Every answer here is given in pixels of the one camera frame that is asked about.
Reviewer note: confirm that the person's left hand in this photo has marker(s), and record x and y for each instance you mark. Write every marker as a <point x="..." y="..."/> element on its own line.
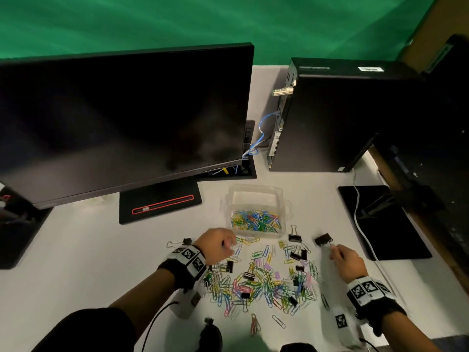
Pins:
<point x="214" y="245"/>

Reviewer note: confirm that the person's right hand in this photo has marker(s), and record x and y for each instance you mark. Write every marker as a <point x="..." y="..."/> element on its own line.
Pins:
<point x="350" y="263"/>

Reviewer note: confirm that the person's left fingers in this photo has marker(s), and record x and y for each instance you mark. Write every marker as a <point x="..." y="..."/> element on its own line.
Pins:
<point x="229" y="241"/>

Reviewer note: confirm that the person's right fingers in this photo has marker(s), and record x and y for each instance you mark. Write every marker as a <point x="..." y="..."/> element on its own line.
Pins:
<point x="337" y="252"/>

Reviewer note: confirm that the black binder clip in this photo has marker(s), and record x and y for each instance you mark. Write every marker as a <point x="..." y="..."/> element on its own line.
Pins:
<point x="294" y="237"/>
<point x="323" y="239"/>
<point x="187" y="241"/>

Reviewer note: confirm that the person's left forearm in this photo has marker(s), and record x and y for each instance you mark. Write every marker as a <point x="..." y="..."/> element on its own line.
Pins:
<point x="146" y="300"/>

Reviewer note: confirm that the person's right forearm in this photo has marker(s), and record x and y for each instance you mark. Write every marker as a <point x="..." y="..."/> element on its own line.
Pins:
<point x="406" y="333"/>

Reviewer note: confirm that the heap of clips inside container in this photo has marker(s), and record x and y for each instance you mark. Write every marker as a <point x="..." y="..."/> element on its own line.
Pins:
<point x="255" y="220"/>

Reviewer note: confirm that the group of small binder clips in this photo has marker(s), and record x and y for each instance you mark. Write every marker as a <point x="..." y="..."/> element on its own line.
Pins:
<point x="248" y="276"/>

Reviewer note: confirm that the black left wristband with markers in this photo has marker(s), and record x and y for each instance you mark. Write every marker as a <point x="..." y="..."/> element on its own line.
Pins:
<point x="185" y="265"/>

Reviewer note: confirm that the black wristband with markers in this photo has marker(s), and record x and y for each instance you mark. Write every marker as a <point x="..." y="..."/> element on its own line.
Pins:
<point x="185" y="265"/>
<point x="373" y="296"/>

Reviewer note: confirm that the clear plastic container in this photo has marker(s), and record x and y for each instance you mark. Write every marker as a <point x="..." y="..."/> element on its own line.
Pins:
<point x="256" y="197"/>

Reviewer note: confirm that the dark paper clip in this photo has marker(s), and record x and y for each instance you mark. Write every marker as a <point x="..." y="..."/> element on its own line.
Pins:
<point x="325" y="302"/>

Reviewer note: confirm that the pile of coloured paper clips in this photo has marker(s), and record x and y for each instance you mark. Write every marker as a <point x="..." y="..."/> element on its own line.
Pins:
<point x="263" y="284"/>

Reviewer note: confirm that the black right wristband with markers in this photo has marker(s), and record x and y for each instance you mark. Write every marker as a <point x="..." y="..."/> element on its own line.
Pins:
<point x="373" y="296"/>

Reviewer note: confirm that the black monitor stand, red stripe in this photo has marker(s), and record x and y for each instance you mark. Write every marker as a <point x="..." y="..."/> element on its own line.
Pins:
<point x="161" y="202"/>

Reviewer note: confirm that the pink paper clip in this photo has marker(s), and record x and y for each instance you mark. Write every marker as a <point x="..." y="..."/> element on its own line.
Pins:
<point x="254" y="324"/>

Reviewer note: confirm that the silver paper clip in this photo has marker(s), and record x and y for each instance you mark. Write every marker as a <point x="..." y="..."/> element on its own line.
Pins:
<point x="278" y="321"/>

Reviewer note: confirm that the black desktop computer tower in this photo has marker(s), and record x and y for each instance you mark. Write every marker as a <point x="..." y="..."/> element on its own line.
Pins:
<point x="337" y="120"/>

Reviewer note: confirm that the black monitor seen from behind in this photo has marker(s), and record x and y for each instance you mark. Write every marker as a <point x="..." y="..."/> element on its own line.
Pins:
<point x="432" y="142"/>

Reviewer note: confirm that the large black computer monitor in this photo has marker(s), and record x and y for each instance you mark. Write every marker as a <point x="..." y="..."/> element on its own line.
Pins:
<point x="121" y="120"/>

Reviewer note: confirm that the black sleeve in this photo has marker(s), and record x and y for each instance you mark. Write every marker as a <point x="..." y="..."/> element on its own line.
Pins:
<point x="88" y="331"/>

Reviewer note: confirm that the black stand base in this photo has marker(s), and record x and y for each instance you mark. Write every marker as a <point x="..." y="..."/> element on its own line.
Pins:
<point x="18" y="230"/>

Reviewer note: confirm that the flat black monitor base plate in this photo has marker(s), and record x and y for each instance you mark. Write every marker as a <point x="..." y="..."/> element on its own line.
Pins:
<point x="392" y="234"/>

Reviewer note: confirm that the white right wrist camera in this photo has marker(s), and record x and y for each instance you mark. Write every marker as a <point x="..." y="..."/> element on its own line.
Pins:
<point x="342" y="324"/>

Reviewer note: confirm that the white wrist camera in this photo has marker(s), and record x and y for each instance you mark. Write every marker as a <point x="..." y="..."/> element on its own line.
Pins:
<point x="187" y="302"/>
<point x="342" y="324"/>

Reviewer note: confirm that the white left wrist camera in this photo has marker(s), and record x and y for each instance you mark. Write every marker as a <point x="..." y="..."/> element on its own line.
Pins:
<point x="187" y="302"/>

